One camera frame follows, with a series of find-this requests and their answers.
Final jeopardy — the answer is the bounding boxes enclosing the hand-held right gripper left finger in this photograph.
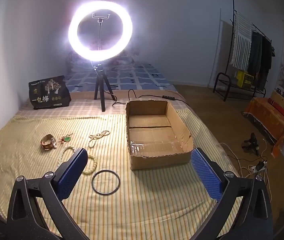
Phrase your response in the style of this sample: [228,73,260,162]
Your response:
[6,147,89,240]

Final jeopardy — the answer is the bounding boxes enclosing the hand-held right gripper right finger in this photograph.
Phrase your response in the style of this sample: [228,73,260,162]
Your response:
[191,147,273,240]

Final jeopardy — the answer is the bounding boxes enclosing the long white pearl necklace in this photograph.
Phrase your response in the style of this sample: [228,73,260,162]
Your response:
[57,146,77,167]

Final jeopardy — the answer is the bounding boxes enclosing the cream bead bracelet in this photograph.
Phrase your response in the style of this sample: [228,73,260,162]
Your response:
[82,153,99,175]

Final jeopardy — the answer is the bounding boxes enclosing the black ring bangle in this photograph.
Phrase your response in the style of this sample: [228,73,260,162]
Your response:
[91,170,120,195]

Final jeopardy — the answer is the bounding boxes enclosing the red strap wristwatch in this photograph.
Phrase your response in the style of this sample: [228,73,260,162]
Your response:
[41,134,57,150]

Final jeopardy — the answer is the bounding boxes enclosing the short pearl necklace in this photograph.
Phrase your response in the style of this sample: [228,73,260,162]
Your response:
[88,130,110,148]

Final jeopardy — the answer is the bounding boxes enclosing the cardboard box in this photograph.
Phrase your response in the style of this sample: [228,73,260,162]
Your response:
[125,100,194,171]

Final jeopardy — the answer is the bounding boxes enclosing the white power strip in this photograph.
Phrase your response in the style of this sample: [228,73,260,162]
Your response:
[248,161,268,174]

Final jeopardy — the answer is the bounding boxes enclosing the small black floor tripod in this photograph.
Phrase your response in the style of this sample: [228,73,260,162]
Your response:
[241,133,260,155]

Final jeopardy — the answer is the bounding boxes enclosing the yellow striped blanket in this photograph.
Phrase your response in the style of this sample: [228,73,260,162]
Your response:
[0,108,242,240]

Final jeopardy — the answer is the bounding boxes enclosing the black snack bag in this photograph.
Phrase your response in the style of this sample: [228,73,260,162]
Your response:
[29,75,72,110]

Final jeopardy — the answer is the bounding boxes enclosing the orange cloth covered box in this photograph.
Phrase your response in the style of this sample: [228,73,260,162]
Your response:
[243,96,284,158]

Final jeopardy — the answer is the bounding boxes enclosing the black clothes rack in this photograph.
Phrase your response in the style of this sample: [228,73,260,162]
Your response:
[213,0,275,102]

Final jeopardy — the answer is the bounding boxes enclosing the black tripod stand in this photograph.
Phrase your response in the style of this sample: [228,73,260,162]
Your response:
[94,64,113,112]

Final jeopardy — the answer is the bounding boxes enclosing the yellow crate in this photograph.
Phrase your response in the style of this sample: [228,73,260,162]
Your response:
[236,70,254,88]

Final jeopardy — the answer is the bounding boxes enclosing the tan flat box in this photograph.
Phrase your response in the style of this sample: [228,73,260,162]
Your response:
[268,90,284,118]

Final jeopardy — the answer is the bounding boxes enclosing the blue checked quilt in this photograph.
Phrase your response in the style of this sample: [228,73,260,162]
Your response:
[64,62,176,93]

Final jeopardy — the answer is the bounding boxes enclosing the dark hanging garment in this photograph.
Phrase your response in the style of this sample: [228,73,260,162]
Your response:
[247,30,263,74]
[258,36,274,88]

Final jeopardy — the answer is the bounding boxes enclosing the white striped towel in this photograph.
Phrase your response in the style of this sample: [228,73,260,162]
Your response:
[232,12,253,69]

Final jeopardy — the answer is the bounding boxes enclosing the white floor cables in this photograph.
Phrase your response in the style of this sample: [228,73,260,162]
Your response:
[219,140,272,205]

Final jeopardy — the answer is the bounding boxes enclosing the black cable with inline switch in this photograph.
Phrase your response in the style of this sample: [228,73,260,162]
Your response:
[112,89,188,108]

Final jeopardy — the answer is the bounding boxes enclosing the white ring light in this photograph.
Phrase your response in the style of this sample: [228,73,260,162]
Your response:
[68,3,134,62]

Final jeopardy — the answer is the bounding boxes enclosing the phone clamp mount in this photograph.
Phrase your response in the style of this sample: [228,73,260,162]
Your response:
[92,12,111,53]

